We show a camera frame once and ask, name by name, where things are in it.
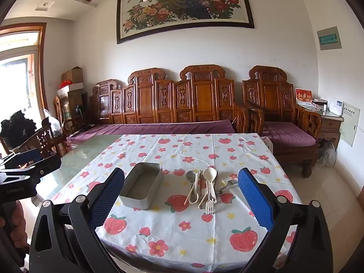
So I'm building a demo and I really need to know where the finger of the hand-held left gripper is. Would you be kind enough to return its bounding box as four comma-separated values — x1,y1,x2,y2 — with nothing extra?
0,155,62,185
0,148,44,172

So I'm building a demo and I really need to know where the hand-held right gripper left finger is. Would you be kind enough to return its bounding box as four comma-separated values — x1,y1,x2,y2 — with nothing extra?
28,167,126,273

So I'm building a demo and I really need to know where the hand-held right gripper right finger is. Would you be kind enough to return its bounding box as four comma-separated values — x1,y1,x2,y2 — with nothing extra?
238,168,334,273

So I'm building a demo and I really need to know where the rectangular metal tray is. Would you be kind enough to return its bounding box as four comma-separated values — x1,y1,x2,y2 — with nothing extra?
119,163,164,210

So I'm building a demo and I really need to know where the white plastic fork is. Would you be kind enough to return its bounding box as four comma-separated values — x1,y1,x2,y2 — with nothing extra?
204,180,214,215

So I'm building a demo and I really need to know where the light wooden chopstick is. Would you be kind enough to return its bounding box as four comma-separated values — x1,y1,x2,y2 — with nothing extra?
198,187,214,208
184,173,201,205

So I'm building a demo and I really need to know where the white plastic spoon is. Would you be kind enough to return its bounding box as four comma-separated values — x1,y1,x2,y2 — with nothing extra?
202,167,219,204

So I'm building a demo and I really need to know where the metal spoon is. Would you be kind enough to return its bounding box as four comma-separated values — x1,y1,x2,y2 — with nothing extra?
186,171,200,202

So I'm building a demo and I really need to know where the person's left hand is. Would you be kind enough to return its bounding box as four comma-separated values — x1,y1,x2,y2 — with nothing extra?
13,200,26,245

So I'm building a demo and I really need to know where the dark wooden chair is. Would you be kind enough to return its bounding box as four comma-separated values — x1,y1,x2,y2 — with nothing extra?
24,116,69,160

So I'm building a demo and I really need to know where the black cloth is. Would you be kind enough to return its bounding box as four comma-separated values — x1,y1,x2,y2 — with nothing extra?
0,110,37,148

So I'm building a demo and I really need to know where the metal fork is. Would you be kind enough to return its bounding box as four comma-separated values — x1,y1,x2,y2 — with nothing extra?
215,180,239,195

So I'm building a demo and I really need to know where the clear plastic bag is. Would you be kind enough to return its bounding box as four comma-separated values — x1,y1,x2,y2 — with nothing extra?
43,109,63,135

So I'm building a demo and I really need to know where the purple armchair cushion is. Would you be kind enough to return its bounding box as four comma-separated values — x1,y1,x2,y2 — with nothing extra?
262,122,317,148

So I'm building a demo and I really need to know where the brown cardboard box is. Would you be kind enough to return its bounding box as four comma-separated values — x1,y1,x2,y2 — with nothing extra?
67,91,83,111

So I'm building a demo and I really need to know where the strawberry flower print tablecloth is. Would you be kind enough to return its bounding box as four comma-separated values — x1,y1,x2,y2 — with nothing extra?
37,133,303,273

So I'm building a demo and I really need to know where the white flat box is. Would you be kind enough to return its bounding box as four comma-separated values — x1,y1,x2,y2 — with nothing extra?
56,84,84,97

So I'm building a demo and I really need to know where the grey fluffy bundle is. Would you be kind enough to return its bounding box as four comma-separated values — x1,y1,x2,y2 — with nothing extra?
317,139,337,168

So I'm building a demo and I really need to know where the open cardboard box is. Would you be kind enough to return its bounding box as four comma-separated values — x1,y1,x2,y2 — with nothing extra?
62,66,84,84

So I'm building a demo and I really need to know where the wooden framed window door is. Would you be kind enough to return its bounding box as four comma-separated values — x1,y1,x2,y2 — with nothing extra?
0,23,47,160

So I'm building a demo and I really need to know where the carved wooden armchair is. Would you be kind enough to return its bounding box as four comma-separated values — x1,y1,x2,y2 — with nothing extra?
242,65,323,178

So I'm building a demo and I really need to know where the wooden side table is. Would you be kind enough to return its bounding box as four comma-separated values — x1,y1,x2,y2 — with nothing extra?
296,104,344,151

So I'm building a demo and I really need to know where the carved wooden sofa bench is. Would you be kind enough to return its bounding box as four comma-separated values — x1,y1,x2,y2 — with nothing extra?
89,65,251,134

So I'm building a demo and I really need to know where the red gift box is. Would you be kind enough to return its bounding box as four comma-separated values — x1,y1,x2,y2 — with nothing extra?
295,88,313,105

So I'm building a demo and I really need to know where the white box device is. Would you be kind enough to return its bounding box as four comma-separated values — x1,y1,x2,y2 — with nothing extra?
327,99,344,116

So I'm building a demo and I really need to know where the framed peacock flower painting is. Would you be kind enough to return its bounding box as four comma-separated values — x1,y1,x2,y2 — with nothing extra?
116,0,255,45

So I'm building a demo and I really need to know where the white wall panel door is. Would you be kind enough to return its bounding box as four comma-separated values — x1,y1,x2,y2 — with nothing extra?
339,101,357,147

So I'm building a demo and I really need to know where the grey wall box green label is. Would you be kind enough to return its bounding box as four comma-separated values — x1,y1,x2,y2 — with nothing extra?
316,26,342,51

